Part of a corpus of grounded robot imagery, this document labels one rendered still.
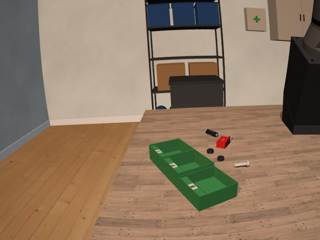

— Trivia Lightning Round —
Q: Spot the cream bolt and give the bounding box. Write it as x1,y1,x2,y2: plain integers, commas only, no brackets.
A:
234,160,249,167

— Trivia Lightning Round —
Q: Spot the red 9 v battery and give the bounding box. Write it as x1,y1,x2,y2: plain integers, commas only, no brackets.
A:
216,136,231,149

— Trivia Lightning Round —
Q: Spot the black hex nut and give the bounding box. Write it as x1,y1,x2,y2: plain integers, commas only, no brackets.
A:
207,148,214,154
217,155,224,162

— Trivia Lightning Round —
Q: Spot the green three-compartment bin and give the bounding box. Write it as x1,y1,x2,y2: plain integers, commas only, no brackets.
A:
149,138,238,211

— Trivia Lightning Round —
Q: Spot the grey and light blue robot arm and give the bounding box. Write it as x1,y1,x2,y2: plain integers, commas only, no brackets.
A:
302,0,320,59

